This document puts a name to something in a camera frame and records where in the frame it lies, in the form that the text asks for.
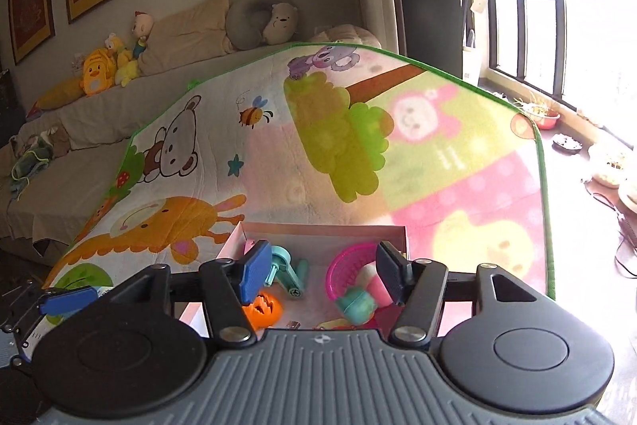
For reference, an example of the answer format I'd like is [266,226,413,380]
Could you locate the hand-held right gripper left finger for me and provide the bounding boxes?
[112,240,274,347]

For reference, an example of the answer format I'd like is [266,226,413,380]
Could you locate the yellow duck backpack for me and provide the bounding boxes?
[81,48,117,97]

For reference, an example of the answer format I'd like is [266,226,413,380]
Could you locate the orange pumpkin toy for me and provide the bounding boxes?
[243,290,285,332]

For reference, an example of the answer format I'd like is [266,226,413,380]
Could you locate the long yellow cushion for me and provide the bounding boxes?
[37,76,85,110]

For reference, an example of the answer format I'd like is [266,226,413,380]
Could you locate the teal plastic toy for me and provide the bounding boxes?
[269,246,310,301]

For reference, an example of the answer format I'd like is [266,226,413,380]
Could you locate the teal round toy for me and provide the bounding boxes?
[336,286,377,324]

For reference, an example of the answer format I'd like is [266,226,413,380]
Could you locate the grey neck pillow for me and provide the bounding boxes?
[226,0,299,52]

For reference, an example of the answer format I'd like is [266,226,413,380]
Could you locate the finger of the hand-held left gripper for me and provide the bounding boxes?
[37,286,99,316]

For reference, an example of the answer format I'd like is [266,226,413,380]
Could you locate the pink toy net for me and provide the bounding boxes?
[326,243,380,306]

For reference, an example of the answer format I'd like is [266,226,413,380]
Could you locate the pink cardboard box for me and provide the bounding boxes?
[179,221,411,341]

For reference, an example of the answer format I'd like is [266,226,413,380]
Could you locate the brown plush toy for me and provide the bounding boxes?
[47,126,73,157]

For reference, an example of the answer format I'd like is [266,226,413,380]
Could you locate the black window frame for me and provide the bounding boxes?
[485,0,637,107]

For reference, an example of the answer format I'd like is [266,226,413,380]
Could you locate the black cable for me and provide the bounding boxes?
[582,176,637,279]

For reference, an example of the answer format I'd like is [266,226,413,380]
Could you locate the large beige cushion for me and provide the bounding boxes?
[137,0,234,74]

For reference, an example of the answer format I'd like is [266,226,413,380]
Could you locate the cartoon animal play mat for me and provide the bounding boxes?
[42,43,554,336]

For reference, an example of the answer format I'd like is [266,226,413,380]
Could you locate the green cloth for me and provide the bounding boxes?
[10,133,53,197]

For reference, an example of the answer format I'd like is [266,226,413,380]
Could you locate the small beige cushion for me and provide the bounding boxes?
[311,24,381,50]

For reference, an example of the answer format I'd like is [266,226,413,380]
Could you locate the dark small dish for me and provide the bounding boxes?
[553,133,584,153]

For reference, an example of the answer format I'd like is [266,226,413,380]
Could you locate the white bear plush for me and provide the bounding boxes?
[263,2,302,43]

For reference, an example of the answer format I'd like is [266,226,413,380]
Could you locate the pink bowl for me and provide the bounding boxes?
[520,101,562,130]

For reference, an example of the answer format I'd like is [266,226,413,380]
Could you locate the yellow plush toy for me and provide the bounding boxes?
[104,33,140,87]

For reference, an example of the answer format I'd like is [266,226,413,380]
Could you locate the cartoon boy doll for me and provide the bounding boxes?
[130,11,155,60]

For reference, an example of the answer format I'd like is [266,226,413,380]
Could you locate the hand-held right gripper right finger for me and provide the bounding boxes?
[374,241,553,347]

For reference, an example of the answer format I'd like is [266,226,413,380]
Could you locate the grey covered sofa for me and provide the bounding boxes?
[0,24,384,266]

